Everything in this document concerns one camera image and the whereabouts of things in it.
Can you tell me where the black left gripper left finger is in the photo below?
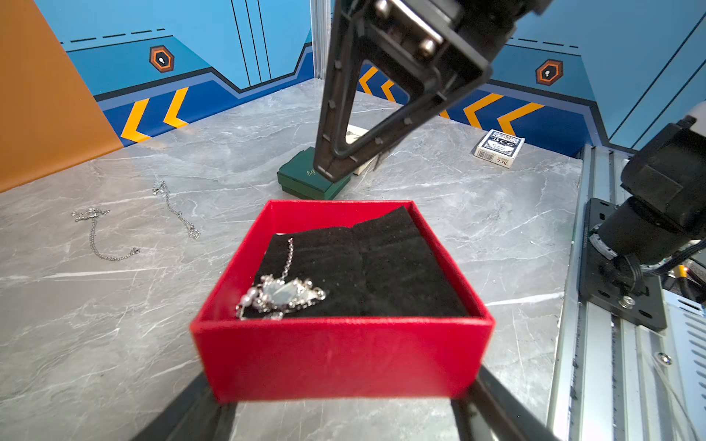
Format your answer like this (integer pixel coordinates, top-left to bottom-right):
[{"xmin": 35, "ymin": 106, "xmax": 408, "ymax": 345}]
[{"xmin": 133, "ymin": 372, "xmax": 237, "ymax": 440}]

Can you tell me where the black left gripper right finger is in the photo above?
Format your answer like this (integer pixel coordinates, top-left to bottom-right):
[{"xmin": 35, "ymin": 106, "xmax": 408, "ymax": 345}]
[{"xmin": 450, "ymin": 366, "xmax": 557, "ymax": 441}]

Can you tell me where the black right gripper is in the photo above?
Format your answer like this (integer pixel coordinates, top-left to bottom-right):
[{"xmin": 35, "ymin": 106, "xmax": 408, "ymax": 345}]
[{"xmin": 313, "ymin": 0, "xmax": 553, "ymax": 183}]

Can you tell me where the green booklet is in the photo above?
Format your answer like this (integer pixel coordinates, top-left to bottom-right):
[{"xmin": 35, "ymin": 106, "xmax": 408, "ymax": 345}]
[{"xmin": 277, "ymin": 147, "xmax": 350, "ymax": 200}]

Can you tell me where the red jewelry box base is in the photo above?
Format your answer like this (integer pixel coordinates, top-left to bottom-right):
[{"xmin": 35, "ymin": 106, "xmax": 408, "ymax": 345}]
[{"xmin": 189, "ymin": 200, "xmax": 496, "ymax": 402}]

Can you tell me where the silver necklace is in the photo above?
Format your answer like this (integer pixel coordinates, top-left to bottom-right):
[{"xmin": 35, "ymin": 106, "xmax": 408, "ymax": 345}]
[
  {"xmin": 235, "ymin": 236, "xmax": 327, "ymax": 321},
  {"xmin": 71, "ymin": 207, "xmax": 142, "ymax": 263},
  {"xmin": 153, "ymin": 181, "xmax": 200, "ymax": 240}
]

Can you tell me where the playing card deck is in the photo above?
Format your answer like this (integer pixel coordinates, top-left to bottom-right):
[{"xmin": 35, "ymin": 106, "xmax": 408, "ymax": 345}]
[{"xmin": 474, "ymin": 130, "xmax": 525, "ymax": 169}]

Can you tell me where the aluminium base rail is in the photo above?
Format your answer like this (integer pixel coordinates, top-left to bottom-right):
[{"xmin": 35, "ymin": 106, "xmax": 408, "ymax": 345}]
[{"xmin": 547, "ymin": 146, "xmax": 705, "ymax": 440}]

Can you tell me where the aluminium corner post right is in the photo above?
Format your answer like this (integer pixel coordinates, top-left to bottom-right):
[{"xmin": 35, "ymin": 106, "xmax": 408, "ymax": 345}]
[{"xmin": 310, "ymin": 0, "xmax": 333, "ymax": 80}]

